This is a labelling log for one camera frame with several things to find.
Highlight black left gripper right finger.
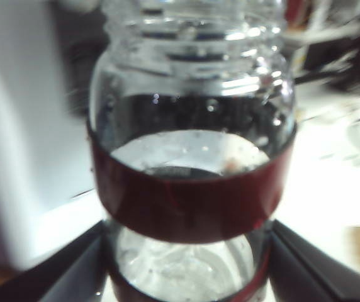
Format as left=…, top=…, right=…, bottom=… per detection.
left=266, top=219, right=360, bottom=302

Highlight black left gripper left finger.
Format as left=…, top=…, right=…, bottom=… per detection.
left=0, top=220, right=110, bottom=302

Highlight clear bottle with red belts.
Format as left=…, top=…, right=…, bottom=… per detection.
left=87, top=0, right=297, bottom=302

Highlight white AUX water dispenser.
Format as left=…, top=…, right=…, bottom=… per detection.
left=0, top=0, right=109, bottom=272

